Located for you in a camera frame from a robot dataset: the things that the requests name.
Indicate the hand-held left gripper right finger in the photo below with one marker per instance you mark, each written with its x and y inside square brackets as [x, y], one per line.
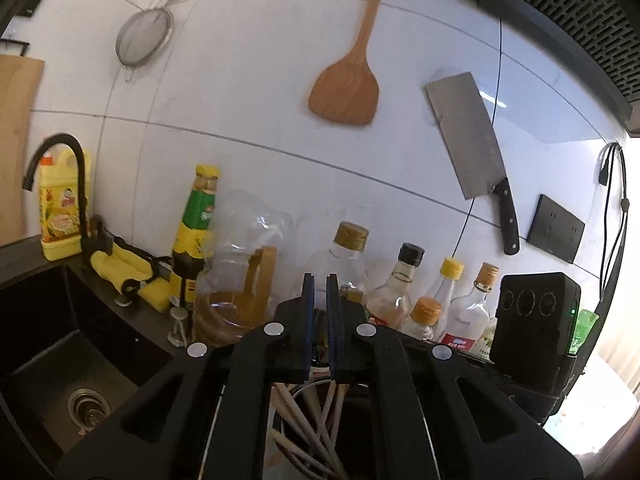
[332, 332]

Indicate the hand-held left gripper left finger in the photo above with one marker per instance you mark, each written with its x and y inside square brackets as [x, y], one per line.
[308, 332]

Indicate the bundle of wooden chopsticks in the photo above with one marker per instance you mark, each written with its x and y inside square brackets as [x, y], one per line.
[310, 430]

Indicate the green label gold cap bottle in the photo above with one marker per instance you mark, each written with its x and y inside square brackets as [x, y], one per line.
[486, 342]

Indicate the red label gold cap bottle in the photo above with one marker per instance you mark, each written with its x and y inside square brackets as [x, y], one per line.
[472, 310]

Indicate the clear bottle gold cap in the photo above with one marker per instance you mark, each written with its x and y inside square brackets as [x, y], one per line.
[350, 255]

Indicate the black cap glass bottle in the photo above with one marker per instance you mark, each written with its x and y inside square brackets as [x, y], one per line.
[397, 285]

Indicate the small gold cap bottle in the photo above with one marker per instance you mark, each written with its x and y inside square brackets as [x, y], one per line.
[424, 317]

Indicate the clear oil jug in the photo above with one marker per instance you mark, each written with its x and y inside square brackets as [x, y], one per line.
[240, 270]

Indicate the yellow cap clear bottle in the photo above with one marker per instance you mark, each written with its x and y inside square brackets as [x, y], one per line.
[447, 280]

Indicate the green label yellow cap bottle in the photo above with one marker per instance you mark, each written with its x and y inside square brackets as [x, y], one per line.
[195, 220]

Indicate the yellow cleaning cloth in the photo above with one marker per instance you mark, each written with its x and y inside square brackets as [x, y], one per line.
[125, 270]

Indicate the metal sink drain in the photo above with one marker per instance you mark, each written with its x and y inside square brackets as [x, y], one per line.
[89, 410]

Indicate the wooden spatula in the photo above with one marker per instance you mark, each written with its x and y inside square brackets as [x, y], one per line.
[347, 90]

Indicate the black sink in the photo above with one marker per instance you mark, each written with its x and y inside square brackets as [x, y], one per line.
[50, 340]

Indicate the yellow dish soap bottle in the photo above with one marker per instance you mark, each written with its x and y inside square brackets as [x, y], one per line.
[60, 210]

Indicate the black faucet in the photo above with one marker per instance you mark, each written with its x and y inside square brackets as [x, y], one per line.
[75, 175]

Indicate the black range hood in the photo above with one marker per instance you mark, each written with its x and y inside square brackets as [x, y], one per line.
[575, 5]

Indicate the metal mesh strainer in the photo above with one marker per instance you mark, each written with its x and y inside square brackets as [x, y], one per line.
[145, 35]

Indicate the wooden cutting board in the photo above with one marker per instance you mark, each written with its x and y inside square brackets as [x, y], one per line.
[15, 145]

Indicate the black wall socket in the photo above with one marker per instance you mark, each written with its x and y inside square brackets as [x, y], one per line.
[555, 229]

